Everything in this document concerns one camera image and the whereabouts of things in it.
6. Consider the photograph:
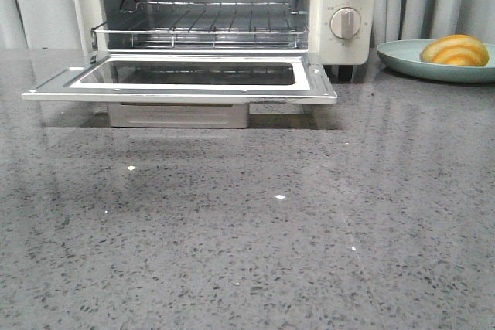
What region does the oven glass door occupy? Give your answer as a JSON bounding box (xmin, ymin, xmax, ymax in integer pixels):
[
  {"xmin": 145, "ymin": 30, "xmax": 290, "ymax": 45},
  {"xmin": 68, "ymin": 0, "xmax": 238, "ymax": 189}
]
[{"xmin": 22, "ymin": 53, "xmax": 337, "ymax": 104}]

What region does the white Toshiba toaster oven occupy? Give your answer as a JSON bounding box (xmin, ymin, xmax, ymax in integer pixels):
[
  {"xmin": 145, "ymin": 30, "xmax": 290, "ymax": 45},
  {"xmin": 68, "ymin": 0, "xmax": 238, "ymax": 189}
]
[{"xmin": 66, "ymin": 0, "xmax": 381, "ymax": 83}]

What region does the lower oven control knob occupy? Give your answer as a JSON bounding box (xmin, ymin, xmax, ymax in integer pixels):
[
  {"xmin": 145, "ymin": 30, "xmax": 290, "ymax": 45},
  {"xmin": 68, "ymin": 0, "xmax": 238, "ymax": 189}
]
[{"xmin": 329, "ymin": 7, "xmax": 361, "ymax": 40}]

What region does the orange striped croissant bread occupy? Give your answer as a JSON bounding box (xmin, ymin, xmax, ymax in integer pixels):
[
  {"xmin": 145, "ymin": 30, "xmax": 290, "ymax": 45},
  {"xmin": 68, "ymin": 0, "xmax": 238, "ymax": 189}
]
[{"xmin": 420, "ymin": 34, "xmax": 490, "ymax": 66}]

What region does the teal green plate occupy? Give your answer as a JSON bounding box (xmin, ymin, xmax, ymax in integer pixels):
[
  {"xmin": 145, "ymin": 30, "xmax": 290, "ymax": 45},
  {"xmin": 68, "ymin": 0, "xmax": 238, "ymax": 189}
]
[{"xmin": 377, "ymin": 39, "xmax": 494, "ymax": 83}]

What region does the grey curtain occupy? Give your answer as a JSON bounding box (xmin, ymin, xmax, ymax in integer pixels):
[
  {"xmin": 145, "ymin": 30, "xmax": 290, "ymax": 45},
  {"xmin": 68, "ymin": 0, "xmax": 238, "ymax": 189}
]
[{"xmin": 1, "ymin": 0, "xmax": 494, "ymax": 49}]

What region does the metal wire oven rack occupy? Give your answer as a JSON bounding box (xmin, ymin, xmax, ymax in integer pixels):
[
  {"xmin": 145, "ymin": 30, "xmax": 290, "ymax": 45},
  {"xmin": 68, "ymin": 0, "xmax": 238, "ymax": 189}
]
[{"xmin": 91, "ymin": 2, "xmax": 309, "ymax": 50}]

